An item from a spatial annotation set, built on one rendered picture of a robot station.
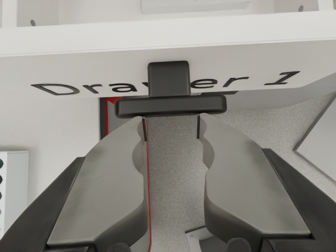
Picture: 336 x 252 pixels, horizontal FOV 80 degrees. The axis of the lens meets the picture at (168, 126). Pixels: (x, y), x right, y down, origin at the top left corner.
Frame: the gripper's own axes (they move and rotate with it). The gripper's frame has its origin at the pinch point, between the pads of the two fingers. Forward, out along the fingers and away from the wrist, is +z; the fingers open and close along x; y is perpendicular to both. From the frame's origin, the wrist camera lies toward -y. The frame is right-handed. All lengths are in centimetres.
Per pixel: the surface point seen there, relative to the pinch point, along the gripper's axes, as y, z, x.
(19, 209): 15.5, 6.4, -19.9
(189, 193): 74, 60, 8
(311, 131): 49, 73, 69
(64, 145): 9.7, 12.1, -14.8
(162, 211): 81, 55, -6
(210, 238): 90, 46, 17
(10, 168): 10.0, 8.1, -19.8
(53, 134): 8.5, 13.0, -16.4
